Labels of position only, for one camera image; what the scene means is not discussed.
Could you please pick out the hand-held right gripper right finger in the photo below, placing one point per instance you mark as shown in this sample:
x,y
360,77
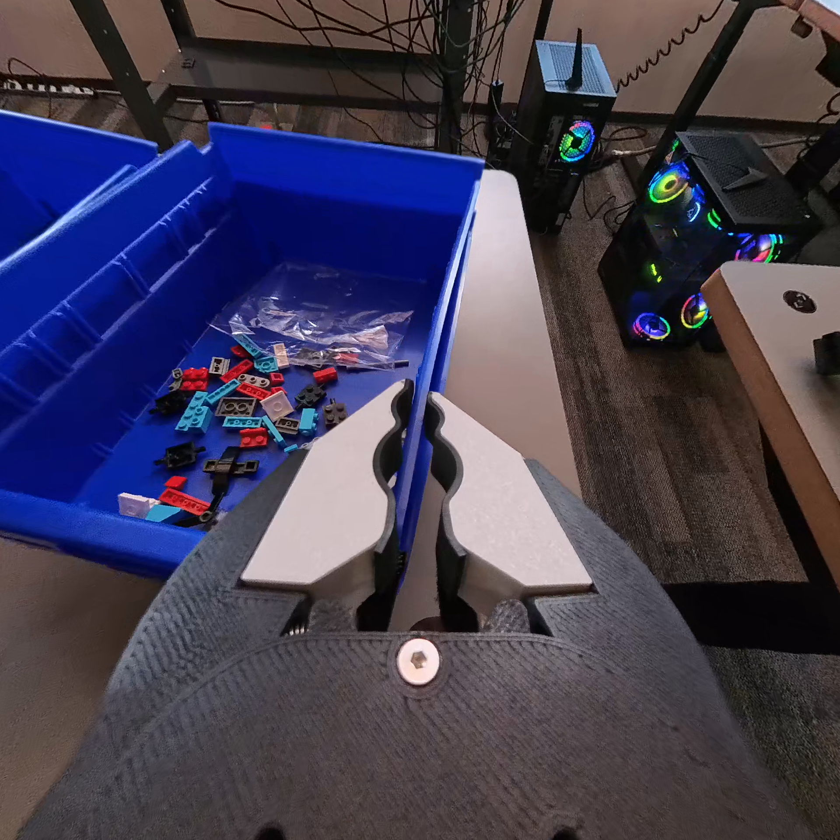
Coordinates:
x,y
512,525

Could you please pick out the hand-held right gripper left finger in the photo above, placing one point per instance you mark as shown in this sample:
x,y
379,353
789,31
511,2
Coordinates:
x,y
321,518

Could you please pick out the blue plastic bin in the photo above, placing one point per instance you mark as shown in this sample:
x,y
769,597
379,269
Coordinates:
x,y
367,216
39,170

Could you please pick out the grey desk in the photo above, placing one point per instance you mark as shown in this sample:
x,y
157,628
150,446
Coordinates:
x,y
505,367

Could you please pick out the pile of teal red bricks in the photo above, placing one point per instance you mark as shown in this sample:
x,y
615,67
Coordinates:
x,y
249,407

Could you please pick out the crumpled clear plastic bag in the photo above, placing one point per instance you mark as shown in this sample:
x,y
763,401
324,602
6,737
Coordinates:
x,y
315,308

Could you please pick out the grey table with wooden edge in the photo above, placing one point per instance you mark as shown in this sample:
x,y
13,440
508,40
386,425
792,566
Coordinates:
x,y
774,367

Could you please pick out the black computer with antenna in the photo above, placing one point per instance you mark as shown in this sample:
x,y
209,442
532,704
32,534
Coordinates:
x,y
551,170

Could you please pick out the small black block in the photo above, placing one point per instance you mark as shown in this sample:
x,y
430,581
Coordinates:
x,y
828,354

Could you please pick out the round black table grommet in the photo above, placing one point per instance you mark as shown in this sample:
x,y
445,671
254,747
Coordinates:
x,y
800,300

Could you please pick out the glass RGB computer tower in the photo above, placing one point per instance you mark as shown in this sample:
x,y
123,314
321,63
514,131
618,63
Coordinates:
x,y
741,177

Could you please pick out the white power strip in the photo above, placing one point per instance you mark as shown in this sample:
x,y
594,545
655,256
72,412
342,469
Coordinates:
x,y
39,86

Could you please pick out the black desk frame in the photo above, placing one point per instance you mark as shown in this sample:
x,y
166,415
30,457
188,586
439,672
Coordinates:
x,y
712,65
113,59

